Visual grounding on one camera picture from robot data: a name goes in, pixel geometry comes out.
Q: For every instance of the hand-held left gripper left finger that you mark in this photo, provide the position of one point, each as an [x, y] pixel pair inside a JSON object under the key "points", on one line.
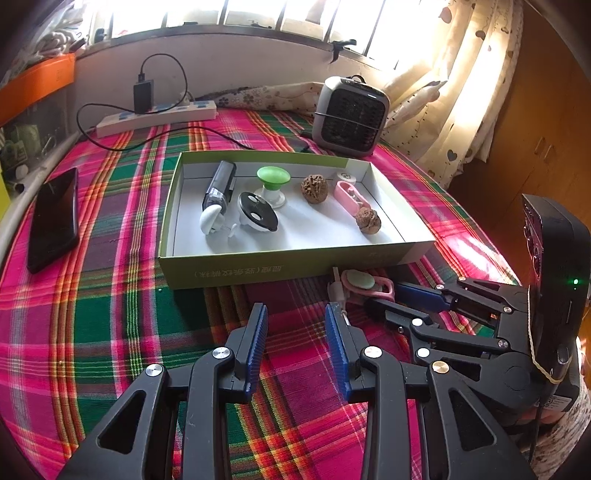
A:
{"points": [[257, 344]]}

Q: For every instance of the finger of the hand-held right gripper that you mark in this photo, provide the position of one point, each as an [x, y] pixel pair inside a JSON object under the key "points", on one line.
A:
{"points": [[420, 296], [397, 314]]}

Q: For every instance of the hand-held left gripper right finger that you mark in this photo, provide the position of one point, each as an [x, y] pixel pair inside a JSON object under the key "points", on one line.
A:
{"points": [[334, 344]]}

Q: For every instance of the pink holder with mint oval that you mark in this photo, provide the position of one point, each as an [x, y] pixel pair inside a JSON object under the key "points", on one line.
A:
{"points": [[362, 279]]}

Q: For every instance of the green and white cardboard box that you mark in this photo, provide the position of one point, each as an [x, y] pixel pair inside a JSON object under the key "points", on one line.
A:
{"points": [[277, 272]]}

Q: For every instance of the brown walnut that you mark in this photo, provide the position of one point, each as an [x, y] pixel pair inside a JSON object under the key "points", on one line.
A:
{"points": [[368, 220], [315, 187]]}

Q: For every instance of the pink clip holder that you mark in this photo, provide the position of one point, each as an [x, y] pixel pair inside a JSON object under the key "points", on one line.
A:
{"points": [[344, 196]]}

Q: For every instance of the white suction cup hook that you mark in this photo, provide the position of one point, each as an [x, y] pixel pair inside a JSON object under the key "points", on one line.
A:
{"points": [[210, 219]]}

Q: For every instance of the black oval dotted suction holder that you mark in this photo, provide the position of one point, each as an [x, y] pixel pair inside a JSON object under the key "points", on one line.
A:
{"points": [[258, 210]]}

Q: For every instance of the green suction cup hook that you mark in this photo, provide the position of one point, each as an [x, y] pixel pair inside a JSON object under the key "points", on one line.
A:
{"points": [[272, 174]]}

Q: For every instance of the person's right forearm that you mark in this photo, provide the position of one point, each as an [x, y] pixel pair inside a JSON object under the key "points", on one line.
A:
{"points": [[556, 443]]}

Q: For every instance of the wooden cabinet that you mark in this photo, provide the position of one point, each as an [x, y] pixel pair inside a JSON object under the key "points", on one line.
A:
{"points": [[531, 138]]}

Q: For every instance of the plaid blanket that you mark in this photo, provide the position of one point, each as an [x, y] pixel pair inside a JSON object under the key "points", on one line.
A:
{"points": [[115, 323]]}

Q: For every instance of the black and silver flashlight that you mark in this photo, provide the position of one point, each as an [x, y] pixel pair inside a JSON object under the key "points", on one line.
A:
{"points": [[219, 184]]}

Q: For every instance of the cream heart print curtain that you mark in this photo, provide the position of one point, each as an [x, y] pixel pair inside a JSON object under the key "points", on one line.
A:
{"points": [[466, 92]]}

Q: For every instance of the grey portable heater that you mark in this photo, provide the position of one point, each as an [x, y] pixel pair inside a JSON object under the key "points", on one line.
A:
{"points": [[351, 115]]}

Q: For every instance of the black smartphone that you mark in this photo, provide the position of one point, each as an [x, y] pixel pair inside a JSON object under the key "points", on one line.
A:
{"points": [[53, 221]]}

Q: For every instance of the white power strip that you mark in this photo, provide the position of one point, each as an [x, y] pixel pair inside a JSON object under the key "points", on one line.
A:
{"points": [[152, 117]]}

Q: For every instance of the floral pillow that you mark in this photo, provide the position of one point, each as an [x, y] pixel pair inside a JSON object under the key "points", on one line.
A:
{"points": [[268, 94]]}

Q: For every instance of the black charger adapter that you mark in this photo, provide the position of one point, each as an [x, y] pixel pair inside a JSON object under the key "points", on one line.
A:
{"points": [[143, 94]]}

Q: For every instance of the window with bars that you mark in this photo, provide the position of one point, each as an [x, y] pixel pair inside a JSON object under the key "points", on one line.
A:
{"points": [[258, 11]]}

